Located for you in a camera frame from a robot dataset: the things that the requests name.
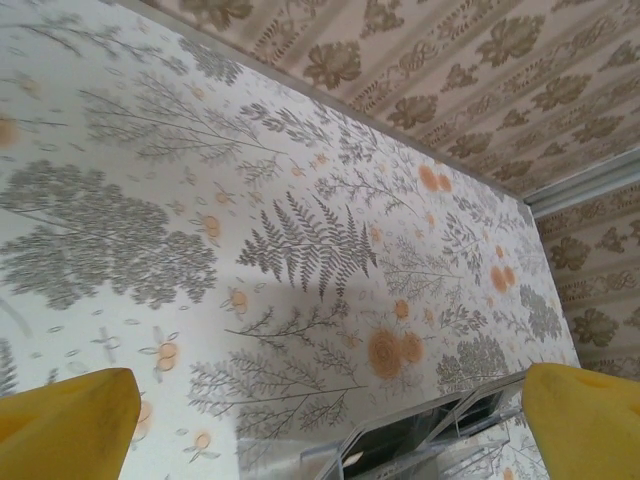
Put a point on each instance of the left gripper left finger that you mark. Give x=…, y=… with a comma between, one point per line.
x=65, y=425

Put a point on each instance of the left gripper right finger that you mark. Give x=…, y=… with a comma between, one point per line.
x=585, y=425

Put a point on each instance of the black credit card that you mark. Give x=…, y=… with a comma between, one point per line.
x=372, y=442
x=477, y=414

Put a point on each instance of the aluminium frame post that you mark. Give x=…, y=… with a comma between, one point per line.
x=590, y=182

